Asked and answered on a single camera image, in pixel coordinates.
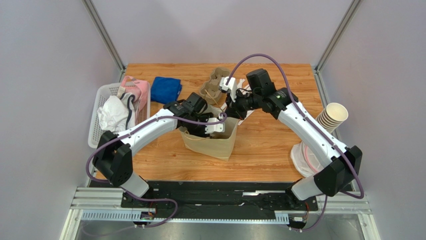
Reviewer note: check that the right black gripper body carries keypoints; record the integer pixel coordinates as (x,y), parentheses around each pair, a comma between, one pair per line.
(232,108)

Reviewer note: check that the white crumpled cloth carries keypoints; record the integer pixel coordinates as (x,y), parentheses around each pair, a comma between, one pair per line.
(117,113)

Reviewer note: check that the brown paper bag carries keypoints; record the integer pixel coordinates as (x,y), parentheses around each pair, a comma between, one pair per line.
(218,145)

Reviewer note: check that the white plastic basket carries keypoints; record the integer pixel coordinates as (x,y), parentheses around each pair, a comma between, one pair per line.
(103,93)

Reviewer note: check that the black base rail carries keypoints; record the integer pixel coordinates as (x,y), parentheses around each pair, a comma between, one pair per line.
(233,202)

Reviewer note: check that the stack of paper cups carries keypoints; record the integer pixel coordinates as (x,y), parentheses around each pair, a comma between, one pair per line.
(332,116)

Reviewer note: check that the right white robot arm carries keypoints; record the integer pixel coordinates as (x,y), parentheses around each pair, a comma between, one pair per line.
(340,163)

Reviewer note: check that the pink cloth bag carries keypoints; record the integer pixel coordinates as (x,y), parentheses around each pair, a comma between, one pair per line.
(139,88)

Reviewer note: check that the blue folded cloth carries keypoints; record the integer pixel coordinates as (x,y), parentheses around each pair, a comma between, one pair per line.
(165,89)

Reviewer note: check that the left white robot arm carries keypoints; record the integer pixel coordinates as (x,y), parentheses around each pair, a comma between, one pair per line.
(113,157)

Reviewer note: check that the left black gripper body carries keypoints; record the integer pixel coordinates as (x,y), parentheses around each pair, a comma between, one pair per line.
(196,129)

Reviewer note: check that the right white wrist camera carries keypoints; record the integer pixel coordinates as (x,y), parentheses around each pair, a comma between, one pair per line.
(229,86)

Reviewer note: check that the grey pulp cup carrier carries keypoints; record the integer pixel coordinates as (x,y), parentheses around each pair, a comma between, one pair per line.
(210,89)

